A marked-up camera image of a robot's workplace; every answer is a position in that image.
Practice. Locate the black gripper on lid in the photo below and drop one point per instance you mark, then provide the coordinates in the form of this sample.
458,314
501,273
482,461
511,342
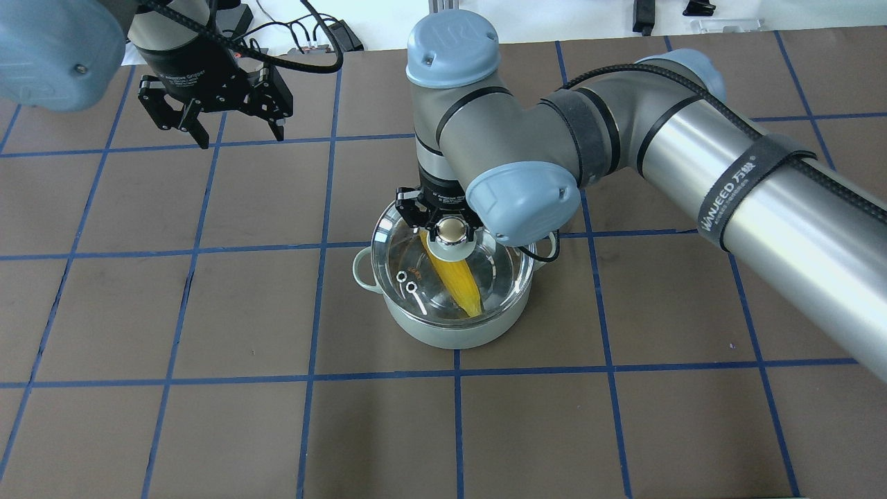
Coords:
443,197

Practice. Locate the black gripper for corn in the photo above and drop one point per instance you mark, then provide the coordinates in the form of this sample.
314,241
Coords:
188,75

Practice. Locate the yellow corn cob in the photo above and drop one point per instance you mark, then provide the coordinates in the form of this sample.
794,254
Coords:
457,278

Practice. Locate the glass pot lid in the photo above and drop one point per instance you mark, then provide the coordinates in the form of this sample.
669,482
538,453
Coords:
403,274

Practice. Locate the pale green cooking pot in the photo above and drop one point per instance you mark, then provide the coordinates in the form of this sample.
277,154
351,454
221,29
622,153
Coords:
453,241

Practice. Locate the black power adapter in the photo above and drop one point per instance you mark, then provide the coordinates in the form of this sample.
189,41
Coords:
347,40

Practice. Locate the clear plastic holder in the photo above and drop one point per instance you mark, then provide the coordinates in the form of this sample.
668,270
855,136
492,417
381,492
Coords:
721,26

